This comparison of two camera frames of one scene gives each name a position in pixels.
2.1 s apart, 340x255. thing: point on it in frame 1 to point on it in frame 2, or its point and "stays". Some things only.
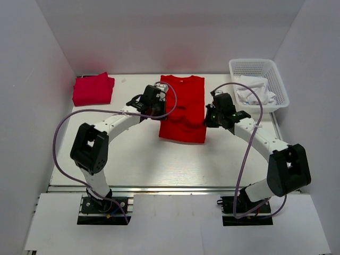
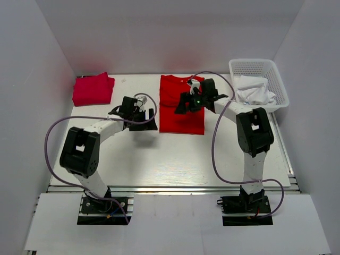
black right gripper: x=209 y=122 to x=185 y=98
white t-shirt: x=260 y=85 stays
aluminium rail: x=147 y=189 stays
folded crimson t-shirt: x=93 y=90 stays
